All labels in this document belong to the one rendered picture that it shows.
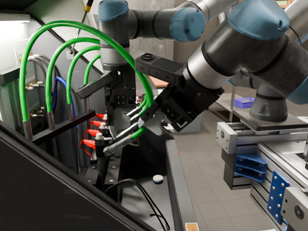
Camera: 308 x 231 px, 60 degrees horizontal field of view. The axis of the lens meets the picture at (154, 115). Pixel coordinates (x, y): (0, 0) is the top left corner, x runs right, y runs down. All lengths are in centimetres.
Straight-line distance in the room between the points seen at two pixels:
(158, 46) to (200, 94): 746
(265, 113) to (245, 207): 133
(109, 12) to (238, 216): 191
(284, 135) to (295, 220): 49
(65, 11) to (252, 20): 81
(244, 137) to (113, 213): 77
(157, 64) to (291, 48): 23
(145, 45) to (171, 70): 738
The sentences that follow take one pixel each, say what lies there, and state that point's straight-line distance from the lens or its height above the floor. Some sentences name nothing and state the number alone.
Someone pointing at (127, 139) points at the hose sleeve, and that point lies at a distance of 64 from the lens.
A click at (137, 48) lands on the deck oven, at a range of 786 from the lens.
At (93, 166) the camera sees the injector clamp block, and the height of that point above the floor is 98.
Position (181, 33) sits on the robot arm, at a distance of 64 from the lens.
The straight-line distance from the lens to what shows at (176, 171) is 91.
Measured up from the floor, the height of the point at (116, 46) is 137.
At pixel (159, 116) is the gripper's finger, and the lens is 55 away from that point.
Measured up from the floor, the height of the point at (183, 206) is 95.
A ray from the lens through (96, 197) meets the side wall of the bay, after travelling 47.
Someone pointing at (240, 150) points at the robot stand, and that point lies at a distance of 117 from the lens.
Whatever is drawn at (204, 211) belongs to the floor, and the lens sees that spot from 227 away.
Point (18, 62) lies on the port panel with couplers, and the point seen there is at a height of 129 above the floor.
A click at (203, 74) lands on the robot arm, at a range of 45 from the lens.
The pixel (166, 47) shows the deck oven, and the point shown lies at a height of 65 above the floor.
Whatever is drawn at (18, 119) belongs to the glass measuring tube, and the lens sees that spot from 90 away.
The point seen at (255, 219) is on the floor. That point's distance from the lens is 230.
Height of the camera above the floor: 143
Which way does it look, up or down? 20 degrees down
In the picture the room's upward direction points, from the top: straight up
